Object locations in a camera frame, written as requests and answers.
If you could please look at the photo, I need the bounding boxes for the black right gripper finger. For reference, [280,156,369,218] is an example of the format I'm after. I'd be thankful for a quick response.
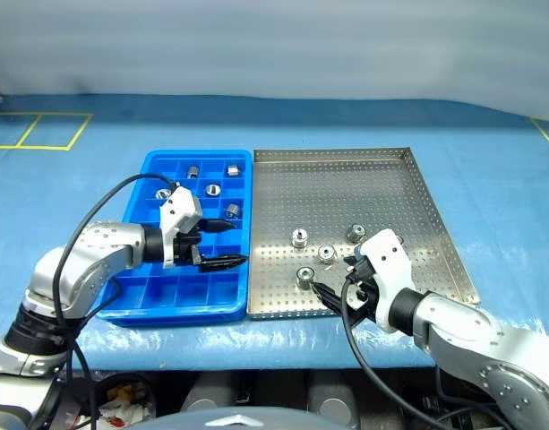
[313,281,353,317]
[343,255,369,279]

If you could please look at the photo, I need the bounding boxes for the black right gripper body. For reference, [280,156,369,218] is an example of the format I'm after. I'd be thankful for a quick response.
[343,267,381,329]

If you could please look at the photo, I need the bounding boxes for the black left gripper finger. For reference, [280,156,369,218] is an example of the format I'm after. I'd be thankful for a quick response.
[197,253,250,274]
[202,218,236,235]

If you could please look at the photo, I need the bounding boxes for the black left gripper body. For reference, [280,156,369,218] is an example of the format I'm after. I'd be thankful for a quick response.
[172,219,211,269]

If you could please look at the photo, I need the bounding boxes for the blue compartment tray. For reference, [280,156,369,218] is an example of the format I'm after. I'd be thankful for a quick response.
[96,149,253,327]

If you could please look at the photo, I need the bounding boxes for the perforated metal tray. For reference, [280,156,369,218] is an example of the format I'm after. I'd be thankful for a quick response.
[245,146,482,322]

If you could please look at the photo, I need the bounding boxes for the grey rounded shape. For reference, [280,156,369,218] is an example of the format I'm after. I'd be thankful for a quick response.
[307,371,360,426]

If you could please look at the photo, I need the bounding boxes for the grey curved body shell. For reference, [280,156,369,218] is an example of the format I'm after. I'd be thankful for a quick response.
[143,405,347,430]

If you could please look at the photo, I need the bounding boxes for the black waste bin with scraps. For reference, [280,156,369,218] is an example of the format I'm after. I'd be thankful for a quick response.
[92,371,157,429]

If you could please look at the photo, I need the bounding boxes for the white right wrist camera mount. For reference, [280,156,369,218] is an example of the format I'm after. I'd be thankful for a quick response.
[356,228,413,333]

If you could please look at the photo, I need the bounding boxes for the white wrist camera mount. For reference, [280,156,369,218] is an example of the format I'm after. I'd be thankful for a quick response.
[356,228,413,333]
[159,185,204,270]

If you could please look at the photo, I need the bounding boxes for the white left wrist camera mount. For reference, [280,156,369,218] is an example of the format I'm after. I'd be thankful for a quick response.
[159,185,204,270]

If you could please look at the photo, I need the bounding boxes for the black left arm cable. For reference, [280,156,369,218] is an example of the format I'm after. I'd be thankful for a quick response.
[52,173,181,430]

